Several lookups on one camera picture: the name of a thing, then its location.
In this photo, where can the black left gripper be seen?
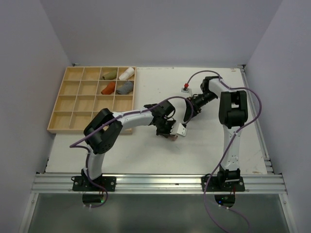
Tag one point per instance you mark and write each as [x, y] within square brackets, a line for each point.
[171, 124]

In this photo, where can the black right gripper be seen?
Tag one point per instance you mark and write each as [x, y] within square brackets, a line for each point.
[192, 108]

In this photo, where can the pink underwear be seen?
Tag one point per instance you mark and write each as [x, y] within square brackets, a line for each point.
[171, 137]

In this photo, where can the orange and cream underwear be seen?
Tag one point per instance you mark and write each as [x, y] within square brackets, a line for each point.
[109, 89]

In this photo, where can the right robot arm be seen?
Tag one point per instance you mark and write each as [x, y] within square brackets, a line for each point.
[233, 114]

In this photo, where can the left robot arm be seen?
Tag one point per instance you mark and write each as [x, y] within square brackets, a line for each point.
[106, 126]

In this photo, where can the grey rolled underwear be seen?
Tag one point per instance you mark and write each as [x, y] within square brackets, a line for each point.
[125, 88]

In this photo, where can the white rolled underwear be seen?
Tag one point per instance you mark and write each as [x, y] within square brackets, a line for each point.
[127, 74]

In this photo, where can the olive rolled underwear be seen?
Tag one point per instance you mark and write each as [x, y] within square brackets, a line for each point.
[110, 75]

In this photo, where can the wooden compartment tray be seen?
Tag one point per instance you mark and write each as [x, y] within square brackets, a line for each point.
[79, 98]

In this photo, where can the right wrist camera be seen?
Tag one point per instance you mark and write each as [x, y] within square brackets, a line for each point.
[186, 89]

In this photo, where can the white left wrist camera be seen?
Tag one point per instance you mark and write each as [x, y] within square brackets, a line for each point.
[179, 129]

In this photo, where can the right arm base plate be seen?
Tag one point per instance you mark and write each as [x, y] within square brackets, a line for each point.
[222, 183]

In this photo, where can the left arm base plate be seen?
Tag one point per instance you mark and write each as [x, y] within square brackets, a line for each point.
[94, 183]

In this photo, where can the aluminium mounting rail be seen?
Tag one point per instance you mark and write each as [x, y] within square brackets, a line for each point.
[158, 184]

